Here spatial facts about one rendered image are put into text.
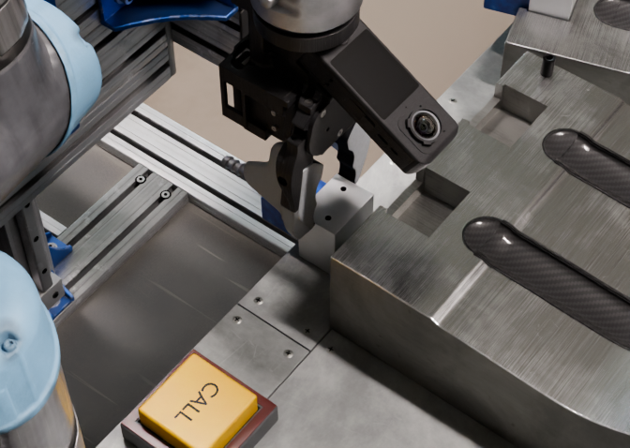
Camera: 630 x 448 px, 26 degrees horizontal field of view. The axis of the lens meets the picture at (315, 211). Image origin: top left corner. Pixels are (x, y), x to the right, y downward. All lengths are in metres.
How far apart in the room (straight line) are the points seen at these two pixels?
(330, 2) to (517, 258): 0.24
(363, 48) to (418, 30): 1.49
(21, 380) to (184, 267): 1.24
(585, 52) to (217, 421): 0.45
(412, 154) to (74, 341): 0.93
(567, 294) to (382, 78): 0.20
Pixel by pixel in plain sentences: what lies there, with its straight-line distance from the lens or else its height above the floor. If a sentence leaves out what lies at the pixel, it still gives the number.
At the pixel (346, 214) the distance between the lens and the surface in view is 1.03.
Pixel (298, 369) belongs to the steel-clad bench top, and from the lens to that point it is 1.02.
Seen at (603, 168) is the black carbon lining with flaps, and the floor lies 0.88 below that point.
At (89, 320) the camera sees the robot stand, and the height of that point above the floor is 0.21.
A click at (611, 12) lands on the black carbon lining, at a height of 0.85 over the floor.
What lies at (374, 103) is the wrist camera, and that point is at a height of 1.00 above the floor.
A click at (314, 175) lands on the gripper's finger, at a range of 0.98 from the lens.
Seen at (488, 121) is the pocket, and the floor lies 0.86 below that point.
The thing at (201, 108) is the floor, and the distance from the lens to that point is 2.28.
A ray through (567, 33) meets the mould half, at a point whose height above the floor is 0.86.
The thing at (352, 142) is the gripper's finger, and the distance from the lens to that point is 1.01.
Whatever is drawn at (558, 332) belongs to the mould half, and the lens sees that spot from 0.95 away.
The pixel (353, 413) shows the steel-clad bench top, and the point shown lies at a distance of 1.00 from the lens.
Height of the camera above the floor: 1.66
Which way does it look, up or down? 51 degrees down
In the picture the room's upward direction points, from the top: straight up
